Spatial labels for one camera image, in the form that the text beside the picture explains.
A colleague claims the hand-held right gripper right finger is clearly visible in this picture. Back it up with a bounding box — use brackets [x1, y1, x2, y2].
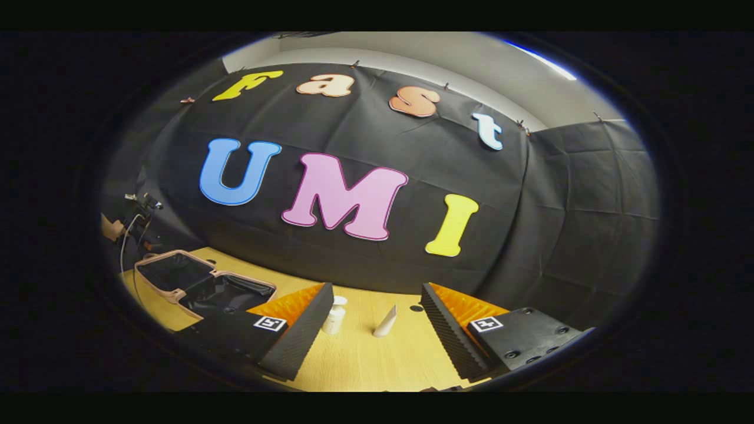
[421, 283, 594, 382]

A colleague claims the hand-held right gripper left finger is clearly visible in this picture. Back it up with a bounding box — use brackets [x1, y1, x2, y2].
[174, 283, 335, 382]

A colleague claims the white pump bottle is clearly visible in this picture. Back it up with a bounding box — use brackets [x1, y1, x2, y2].
[322, 296, 348, 336]

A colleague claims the white squeeze tube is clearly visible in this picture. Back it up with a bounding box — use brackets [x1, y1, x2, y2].
[373, 304, 398, 338]

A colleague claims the black backdrop cloth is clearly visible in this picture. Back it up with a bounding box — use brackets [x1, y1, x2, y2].
[100, 59, 660, 330]

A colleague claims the row of black cloth clips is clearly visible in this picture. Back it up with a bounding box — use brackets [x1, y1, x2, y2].
[236, 59, 604, 137]

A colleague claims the white cable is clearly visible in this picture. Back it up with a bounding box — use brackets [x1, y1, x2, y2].
[119, 213, 148, 277]

